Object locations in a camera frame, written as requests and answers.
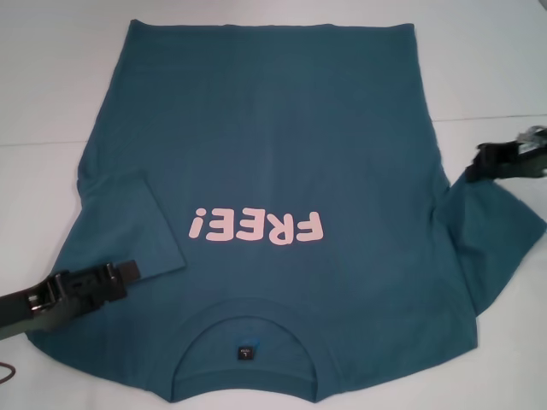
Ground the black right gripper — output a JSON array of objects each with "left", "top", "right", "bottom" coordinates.
[{"left": 464, "top": 142, "right": 547, "bottom": 184}]

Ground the teal t-shirt with pink print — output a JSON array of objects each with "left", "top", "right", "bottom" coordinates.
[{"left": 25, "top": 19, "right": 544, "bottom": 394}]

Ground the silver right gripper thumbscrew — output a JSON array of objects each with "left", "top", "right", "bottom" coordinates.
[{"left": 516, "top": 125, "right": 546, "bottom": 149}]

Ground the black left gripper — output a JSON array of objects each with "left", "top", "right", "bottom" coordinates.
[{"left": 0, "top": 258, "right": 142, "bottom": 342}]

